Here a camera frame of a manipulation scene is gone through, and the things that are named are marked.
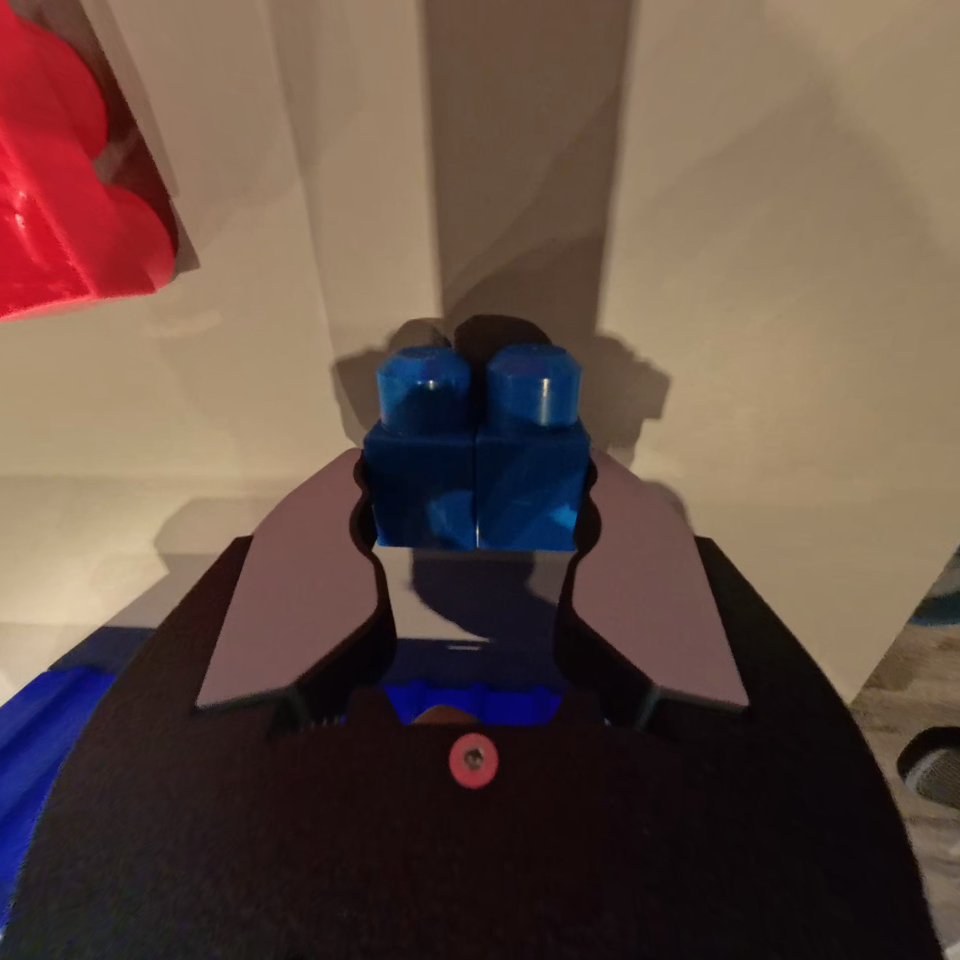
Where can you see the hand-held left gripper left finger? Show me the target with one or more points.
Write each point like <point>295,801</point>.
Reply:
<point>292,600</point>

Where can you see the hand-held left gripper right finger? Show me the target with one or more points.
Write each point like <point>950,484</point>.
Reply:
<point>660,600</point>

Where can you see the blue single-stud mega block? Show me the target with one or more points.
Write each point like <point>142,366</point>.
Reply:
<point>532,465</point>
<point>424,465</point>

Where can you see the red mega block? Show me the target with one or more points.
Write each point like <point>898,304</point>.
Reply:
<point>52,187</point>

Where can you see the dark mesh shoe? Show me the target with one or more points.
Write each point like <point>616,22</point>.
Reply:
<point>934,772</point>

